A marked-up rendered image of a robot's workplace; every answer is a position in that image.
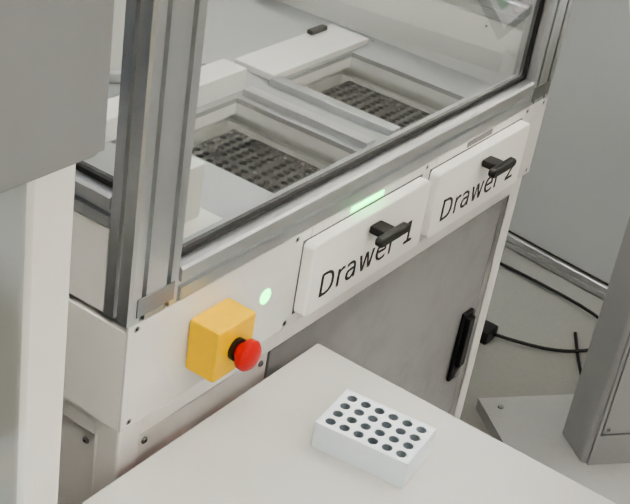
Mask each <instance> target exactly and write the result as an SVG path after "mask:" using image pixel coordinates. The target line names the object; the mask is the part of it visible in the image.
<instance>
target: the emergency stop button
mask: <svg viewBox="0 0 630 504"><path fill-rule="evenodd" d="M261 353H262V349H261V344H260V342H259V341H257V340H255V339H248V340H246V341H245V342H244V343H240V344H239V345H238V346H237V348H236V349H235V352H234V357H235V360H234V364H235V367H236V368H237V369H238V370H240V371H242V372H245V371H248V370H251V369H252V368H253V367H254V366H255V365H256V364H257V363H258V361H259V359H260V356H261Z"/></svg>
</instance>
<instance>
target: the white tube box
mask: <svg viewBox="0 0 630 504"><path fill-rule="evenodd" d="M435 433H436V428H435V429H434V427H431V426H429V425H427V424H425V423H422V422H420V421H418V420H416V419H414V418H411V417H409V416H407V415H405V414H402V413H400V412H398V411H396V410H393V409H391V408H389V407H387V406H384V405H382V404H380V403H378V402H375V401H373V400H371V399H369V398H367V397H364V396H362V395H360V394H358V393H355V392H353V391H351V390H348V389H346V391H345V392H344V393H343V394H342V395H341V396H340V397H339V398H338V399H337V400H336V401H335V402H334V403H333V404H332V405H331V406H330V407H329V408H328V409H327V410H326V411H325V412H324V413H323V414H322V415H321V416H320V417H319V418H318V419H317V420H316V422H315V426H314V431H313V436H312V442H311V447H314V448H316V449H318V450H320V451H322V452H324V453H326V454H328V455H331V456H333V457H335V458H337V459H339V460H341V461H343V462H345V463H348V464H350V465H352V466H354V467H356V468H358V469H360V470H362V471H365V472H367V473H369V474H371V475H373V476H375V477H377V478H379V479H382V480H384V481H386V482H388V483H390V484H392V485H394V486H396V487H399V488H401V489H402V488H403V487H404V486H405V484H406V483H407V482H408V481H409V479H410V478H411V477H412V476H413V474H414V473H415V472H416V471H417V469H418V468H419V467H420V465H421V464H422V463H423V462H424V460H425V459H426V458H427V457H428V455H429V454H430V453H431V449H432V445H433V441H434V437H435Z"/></svg>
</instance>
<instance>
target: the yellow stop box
mask: <svg viewBox="0 0 630 504"><path fill-rule="evenodd" d="M255 317H256V313H255V312H254V311H253V310H251V309H249V308H248V307H246V306H244V305H242V304H240V303H238V302H236V301H235V300H233V299H231V298H227V299H225V300H223V301H221V302H220V303H218V304H216V305H215V306H213V307H211V308H209V309H208V310H206V311H204V312H202V313H201V314H199V315H197V316H195V317H194V318H192V320H191V322H190V331H189V339H188V348H187V357H186V368H187V369H189V370H190V371H192V372H194V373H195V374H197V375H199V376H201V377H202V378H204V379H206V380H208V381H209V382H212V383H213V382H216V381H217V380H219V379H220V378H222V377H223V376H225V375H226V374H228V373H229V372H231V371H232V370H234V369H236V367H235V364H234V360H235V357H234V352H235V349H236V348H237V346H238V345H239V344H240V343H244V342H245V341H246V340H248V339H252V338H253V331H254V324H255Z"/></svg>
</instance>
